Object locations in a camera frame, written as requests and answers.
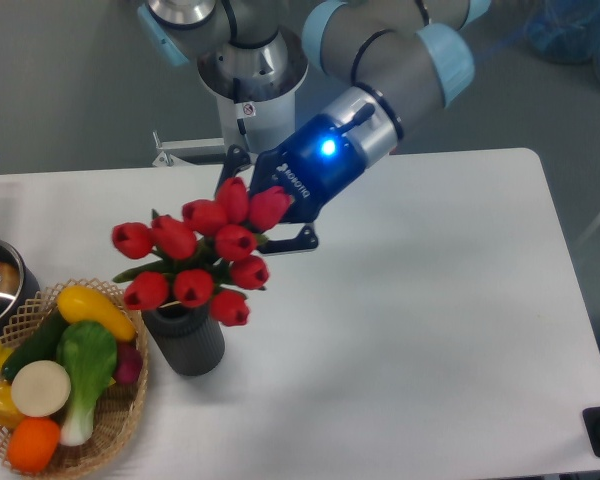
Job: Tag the round white bun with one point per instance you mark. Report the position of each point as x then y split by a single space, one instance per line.
41 388

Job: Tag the purple red radish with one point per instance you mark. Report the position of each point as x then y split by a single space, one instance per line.
129 364

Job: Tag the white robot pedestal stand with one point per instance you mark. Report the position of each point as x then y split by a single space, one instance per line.
256 126

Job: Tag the orange fruit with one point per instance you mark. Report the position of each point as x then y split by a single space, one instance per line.
33 444

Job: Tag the dark grey ribbed vase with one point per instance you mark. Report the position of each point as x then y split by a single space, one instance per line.
191 342

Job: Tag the yellow squash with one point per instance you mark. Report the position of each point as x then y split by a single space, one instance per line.
78 303

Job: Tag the red tulip bouquet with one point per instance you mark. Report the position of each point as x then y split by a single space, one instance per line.
205 258

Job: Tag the yellow bell pepper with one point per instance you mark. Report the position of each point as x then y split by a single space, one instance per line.
10 415

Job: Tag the blue plastic bag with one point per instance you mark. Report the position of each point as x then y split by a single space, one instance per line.
565 32

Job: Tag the dark green cucumber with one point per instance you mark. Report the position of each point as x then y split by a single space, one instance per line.
41 344

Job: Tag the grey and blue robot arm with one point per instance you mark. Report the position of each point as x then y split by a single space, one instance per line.
311 111

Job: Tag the green bok choy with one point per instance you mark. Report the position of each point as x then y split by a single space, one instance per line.
88 353

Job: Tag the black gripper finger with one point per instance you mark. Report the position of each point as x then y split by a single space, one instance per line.
237 160
305 240

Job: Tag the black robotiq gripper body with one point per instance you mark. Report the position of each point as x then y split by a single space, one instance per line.
313 165

